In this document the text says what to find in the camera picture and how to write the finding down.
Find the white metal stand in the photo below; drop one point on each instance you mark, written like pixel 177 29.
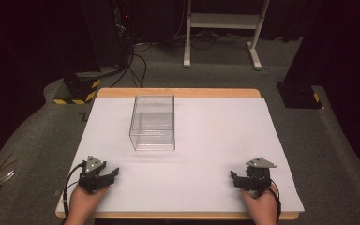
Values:
pixel 225 21

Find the person's right hand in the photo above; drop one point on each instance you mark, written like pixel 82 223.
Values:
pixel 261 207

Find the clear plastic box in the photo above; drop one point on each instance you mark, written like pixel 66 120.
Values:
pixel 153 125

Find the white table mat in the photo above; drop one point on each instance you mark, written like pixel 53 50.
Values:
pixel 206 150

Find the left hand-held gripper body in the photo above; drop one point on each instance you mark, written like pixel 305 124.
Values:
pixel 89 175

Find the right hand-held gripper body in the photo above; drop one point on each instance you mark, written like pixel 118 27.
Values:
pixel 258 176

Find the person's left hand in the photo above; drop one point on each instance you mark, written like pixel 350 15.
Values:
pixel 82 204

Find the black equipment tower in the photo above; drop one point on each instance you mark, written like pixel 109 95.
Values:
pixel 122 31

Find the wooden table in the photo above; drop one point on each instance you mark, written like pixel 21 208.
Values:
pixel 181 92

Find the black yellow striped stand base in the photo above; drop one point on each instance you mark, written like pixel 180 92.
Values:
pixel 81 89

